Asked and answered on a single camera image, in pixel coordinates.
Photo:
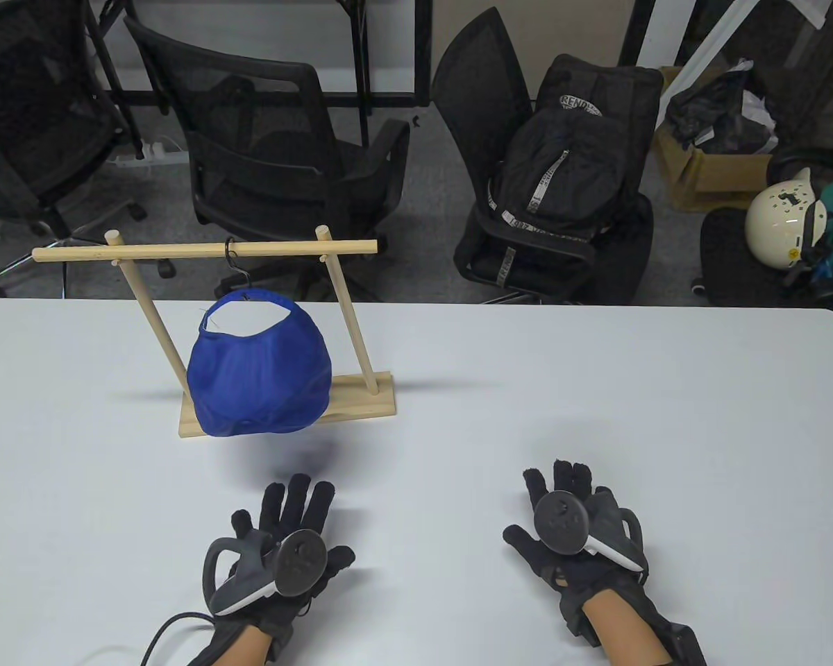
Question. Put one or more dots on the black s-hook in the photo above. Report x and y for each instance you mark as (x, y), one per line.
(228, 252)

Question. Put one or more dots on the black backpack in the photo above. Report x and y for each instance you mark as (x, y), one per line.
(569, 159)

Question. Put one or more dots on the white flat strip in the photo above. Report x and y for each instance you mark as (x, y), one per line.
(701, 55)

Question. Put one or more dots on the white power strip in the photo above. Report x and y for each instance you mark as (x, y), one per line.
(160, 154)

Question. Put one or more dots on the black chair seat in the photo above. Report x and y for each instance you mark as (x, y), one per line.
(729, 270)

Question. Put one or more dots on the person's right hand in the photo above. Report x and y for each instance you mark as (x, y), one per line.
(569, 475)

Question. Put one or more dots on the white helmet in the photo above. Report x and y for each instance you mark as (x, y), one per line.
(770, 222)

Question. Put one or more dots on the wooden hanging rack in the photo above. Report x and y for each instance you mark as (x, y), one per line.
(361, 402)

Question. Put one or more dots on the black metal table frame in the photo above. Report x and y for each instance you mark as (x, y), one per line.
(361, 55)

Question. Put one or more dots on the cardboard box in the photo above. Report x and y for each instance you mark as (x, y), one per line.
(708, 180)

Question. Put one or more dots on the black mesh office chair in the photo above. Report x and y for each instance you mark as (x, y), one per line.
(35, 104)
(472, 90)
(250, 159)

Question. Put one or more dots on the blue baseball cap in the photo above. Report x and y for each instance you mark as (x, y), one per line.
(257, 381)

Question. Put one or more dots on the person's left hand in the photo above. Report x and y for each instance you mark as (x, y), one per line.
(298, 499)

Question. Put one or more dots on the grey handheld controller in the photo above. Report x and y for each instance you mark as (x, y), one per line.
(302, 562)
(559, 520)

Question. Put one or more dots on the black plastic bag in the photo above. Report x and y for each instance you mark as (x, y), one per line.
(715, 111)

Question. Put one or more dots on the person's right forearm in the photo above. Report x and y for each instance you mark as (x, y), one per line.
(625, 628)

